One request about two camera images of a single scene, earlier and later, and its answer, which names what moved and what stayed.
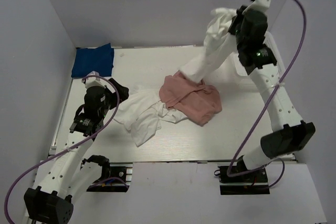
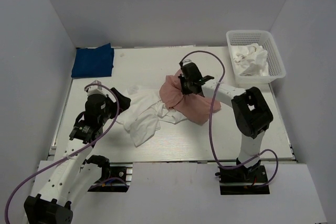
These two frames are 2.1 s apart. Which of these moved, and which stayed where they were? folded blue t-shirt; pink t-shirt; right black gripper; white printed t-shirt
Moved: right black gripper
Stayed: pink t-shirt; white printed t-shirt; folded blue t-shirt
